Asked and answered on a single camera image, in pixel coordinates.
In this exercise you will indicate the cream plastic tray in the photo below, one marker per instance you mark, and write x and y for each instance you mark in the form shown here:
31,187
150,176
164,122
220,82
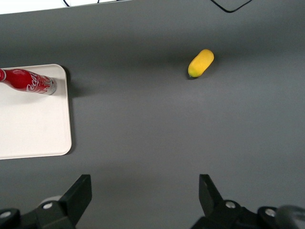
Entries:
33,124

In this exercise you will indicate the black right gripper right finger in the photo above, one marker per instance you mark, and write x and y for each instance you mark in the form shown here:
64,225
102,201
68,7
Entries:
212,202

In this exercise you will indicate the red coke bottle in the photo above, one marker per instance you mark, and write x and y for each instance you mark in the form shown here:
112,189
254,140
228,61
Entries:
23,80

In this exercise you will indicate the yellow toy fruit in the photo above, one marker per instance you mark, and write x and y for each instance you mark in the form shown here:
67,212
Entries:
201,63

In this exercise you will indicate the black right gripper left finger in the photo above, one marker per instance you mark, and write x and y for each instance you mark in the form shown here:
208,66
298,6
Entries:
74,200

